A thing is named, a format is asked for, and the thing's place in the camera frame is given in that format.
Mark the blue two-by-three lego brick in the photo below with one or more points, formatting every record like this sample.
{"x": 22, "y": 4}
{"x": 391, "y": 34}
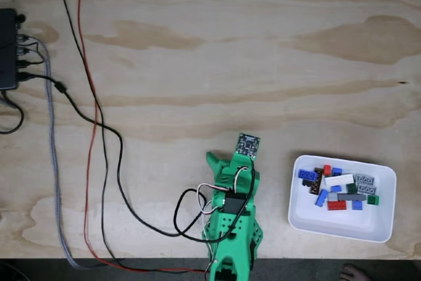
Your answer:
{"x": 306, "y": 174}

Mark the black small lego brick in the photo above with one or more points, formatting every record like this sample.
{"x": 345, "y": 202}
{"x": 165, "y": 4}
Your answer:
{"x": 307, "y": 183}

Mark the brown long lego brick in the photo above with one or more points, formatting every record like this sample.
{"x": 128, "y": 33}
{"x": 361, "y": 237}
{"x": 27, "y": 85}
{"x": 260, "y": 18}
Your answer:
{"x": 317, "y": 184}

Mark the blue two-by-four lego brick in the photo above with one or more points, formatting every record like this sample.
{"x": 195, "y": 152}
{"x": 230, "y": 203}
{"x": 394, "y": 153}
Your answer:
{"x": 321, "y": 198}

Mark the red small lego brick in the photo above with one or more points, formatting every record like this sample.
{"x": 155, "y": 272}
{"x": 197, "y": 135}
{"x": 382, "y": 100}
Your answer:
{"x": 327, "y": 169}

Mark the light grey square lego plate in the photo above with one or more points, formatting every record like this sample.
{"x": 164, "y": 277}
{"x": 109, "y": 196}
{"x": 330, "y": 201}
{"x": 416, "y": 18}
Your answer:
{"x": 333, "y": 197}

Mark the blue small lego brick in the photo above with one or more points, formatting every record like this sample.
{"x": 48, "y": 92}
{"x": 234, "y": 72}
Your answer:
{"x": 336, "y": 171}
{"x": 357, "y": 205}
{"x": 335, "y": 189}

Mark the white long lego brick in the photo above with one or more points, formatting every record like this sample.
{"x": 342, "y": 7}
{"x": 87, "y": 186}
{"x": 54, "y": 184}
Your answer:
{"x": 339, "y": 180}

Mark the red long lego brick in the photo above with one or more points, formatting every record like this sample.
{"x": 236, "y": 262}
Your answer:
{"x": 336, "y": 206}

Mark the dark green lego brick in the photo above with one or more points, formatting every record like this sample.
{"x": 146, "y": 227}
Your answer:
{"x": 351, "y": 189}

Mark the dark grey long lego plate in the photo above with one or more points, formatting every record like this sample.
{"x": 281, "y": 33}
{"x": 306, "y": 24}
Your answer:
{"x": 351, "y": 196}

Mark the light grey narrow lego brick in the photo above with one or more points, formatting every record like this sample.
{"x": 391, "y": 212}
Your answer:
{"x": 365, "y": 179}

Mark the grey two-by-three lego brick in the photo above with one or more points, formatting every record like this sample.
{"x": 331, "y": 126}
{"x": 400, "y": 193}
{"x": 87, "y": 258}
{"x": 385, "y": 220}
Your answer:
{"x": 366, "y": 189}

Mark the green square lego brick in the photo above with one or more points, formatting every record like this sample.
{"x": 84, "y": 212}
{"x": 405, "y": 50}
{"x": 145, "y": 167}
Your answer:
{"x": 372, "y": 200}

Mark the white plastic bin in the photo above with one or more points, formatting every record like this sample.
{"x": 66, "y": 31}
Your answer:
{"x": 342, "y": 225}

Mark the person's foot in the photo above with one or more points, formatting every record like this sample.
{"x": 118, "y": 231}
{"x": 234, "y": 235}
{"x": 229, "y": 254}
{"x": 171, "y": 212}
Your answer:
{"x": 351, "y": 273}

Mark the dark usb hub box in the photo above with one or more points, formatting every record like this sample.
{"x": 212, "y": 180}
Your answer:
{"x": 7, "y": 50}

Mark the black round knob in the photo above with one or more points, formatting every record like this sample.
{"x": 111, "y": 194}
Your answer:
{"x": 21, "y": 17}

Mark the black camera circuit board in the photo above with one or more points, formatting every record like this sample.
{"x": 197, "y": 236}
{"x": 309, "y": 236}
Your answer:
{"x": 249, "y": 145}

